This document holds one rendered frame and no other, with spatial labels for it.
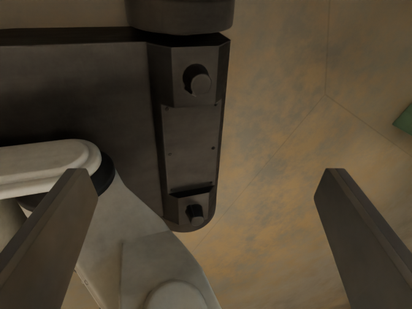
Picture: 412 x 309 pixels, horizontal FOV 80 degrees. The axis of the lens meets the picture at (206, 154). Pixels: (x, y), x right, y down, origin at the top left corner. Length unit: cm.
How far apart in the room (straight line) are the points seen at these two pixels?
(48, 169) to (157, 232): 17
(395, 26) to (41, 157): 98
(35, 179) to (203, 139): 31
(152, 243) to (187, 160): 28
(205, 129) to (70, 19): 35
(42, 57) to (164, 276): 37
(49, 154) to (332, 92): 82
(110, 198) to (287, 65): 61
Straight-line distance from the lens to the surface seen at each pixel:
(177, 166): 57
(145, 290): 26
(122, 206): 38
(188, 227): 74
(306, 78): 85
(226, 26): 49
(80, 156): 41
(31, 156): 44
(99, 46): 47
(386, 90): 113
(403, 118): 127
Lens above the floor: 62
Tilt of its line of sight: 49 degrees down
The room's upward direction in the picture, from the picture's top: 154 degrees clockwise
